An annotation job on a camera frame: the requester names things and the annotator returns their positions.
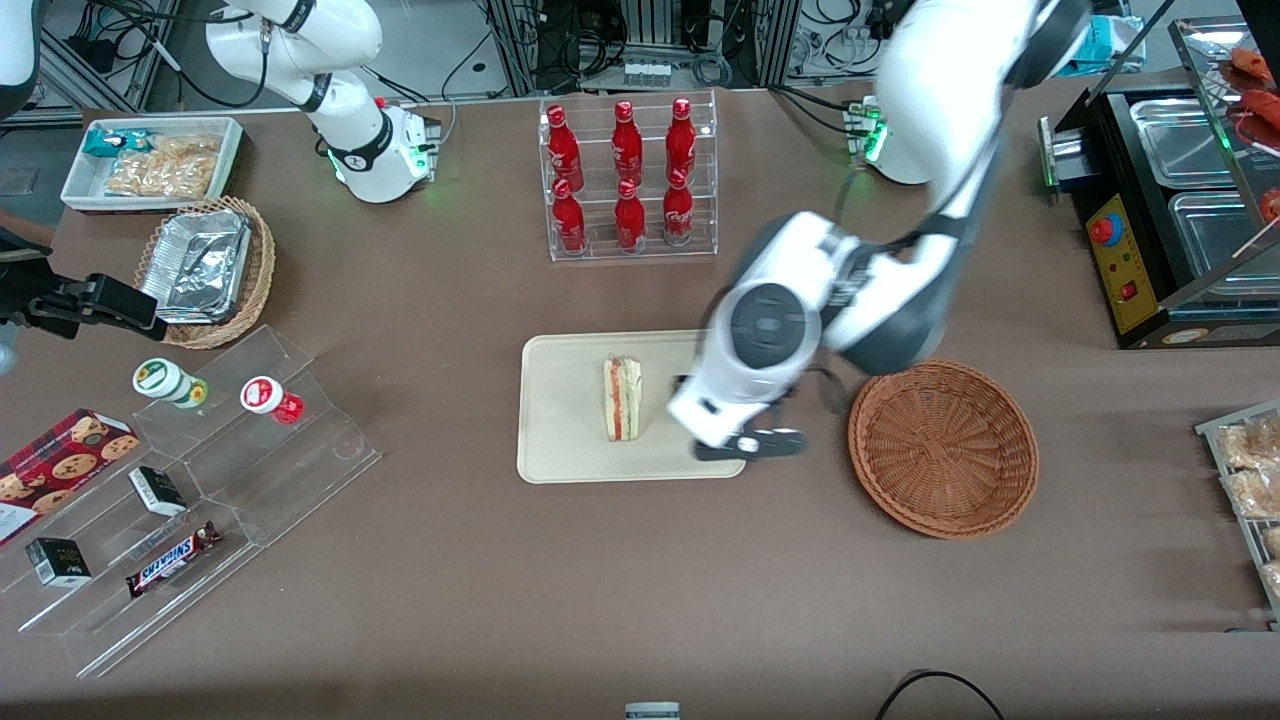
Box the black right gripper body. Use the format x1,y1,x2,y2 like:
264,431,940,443
0,280,63,336

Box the triangle sandwich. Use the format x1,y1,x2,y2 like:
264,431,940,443
602,354,644,442

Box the light wicker basket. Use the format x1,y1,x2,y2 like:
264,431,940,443
135,196,276,350

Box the beige plastic tray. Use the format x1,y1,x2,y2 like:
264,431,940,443
516,330,748,485

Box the brown wicker basket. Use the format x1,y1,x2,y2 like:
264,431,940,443
848,359,1040,541

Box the grey snack tray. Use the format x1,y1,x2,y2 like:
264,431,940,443
1195,400,1280,631

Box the stack of aluminium foil trays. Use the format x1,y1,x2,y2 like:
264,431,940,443
140,208,253,323

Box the green sunflower lidded jar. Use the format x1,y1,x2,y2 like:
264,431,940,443
133,358,209,409

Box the white rectangular snack bin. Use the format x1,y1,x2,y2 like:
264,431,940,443
60,117,244,216

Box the bag of fried snacks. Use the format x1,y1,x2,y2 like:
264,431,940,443
105,135,223,199

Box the teal snack packet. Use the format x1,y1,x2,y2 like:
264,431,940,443
83,128,156,159

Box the red tartan cookie box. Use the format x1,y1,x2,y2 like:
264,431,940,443
0,408,141,548

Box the red lidded small jar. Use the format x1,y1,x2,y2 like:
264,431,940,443
240,376,305,425

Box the clear acrylic bottle rack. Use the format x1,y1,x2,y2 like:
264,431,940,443
538,90,719,264

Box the small black box white label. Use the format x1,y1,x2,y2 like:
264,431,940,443
128,466,188,518

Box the red cola bottle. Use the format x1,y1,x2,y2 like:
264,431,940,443
545,104,584,191
612,100,644,186
552,178,588,254
663,168,694,246
615,178,647,251
666,97,697,181

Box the clear acrylic stepped display stand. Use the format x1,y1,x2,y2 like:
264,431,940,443
0,325,383,679

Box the Snickers chocolate bar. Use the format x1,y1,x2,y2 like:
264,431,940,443
125,521,223,599

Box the black box with face print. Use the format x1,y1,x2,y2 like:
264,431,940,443
25,537,92,587

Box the black food warmer machine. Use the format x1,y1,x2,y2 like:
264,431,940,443
1040,15,1280,351

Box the bag of beige snacks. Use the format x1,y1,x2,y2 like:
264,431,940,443
1222,468,1280,519
1215,415,1280,471

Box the steel food pan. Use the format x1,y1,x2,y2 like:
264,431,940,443
1168,190,1280,301
1130,97,1241,188

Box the teal box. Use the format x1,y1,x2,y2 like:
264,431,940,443
1080,15,1143,73

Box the red sausage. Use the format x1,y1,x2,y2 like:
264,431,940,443
1230,48,1280,87
1240,88,1280,151

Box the black cable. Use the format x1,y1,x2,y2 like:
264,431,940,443
875,670,1006,720

